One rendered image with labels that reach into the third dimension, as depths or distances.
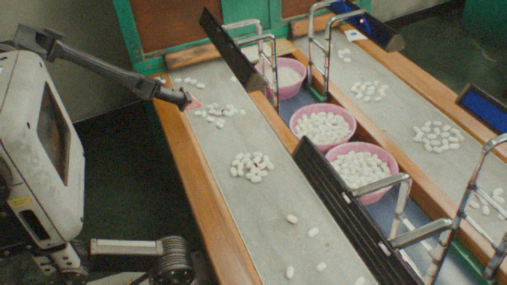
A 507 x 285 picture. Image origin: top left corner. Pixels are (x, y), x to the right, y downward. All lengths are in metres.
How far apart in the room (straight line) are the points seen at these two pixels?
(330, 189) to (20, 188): 0.66
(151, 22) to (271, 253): 1.25
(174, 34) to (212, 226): 1.08
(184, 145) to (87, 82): 1.50
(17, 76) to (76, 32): 1.99
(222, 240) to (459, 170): 0.88
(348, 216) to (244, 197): 0.58
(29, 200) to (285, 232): 0.79
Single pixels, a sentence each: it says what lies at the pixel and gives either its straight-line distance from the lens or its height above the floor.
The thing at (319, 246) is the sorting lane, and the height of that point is 0.74.
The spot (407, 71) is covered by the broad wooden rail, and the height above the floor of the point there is 0.76.
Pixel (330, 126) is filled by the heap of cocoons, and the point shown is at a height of 0.74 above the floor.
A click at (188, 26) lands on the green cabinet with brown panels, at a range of 2.14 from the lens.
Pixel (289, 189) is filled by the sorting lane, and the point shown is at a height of 0.74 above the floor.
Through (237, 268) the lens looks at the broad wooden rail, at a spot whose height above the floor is 0.76.
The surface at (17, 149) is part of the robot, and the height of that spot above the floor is 1.41.
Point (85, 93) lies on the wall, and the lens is 3.11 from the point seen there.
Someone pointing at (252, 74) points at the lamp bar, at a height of 1.10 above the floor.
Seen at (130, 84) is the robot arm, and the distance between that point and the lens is 1.64.
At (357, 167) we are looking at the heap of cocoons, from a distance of 1.57.
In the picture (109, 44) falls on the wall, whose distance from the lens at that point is 2.97.
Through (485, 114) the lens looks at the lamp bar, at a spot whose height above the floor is 1.07.
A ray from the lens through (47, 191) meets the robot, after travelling 0.88.
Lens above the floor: 1.85
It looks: 41 degrees down
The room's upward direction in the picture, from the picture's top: 6 degrees counter-clockwise
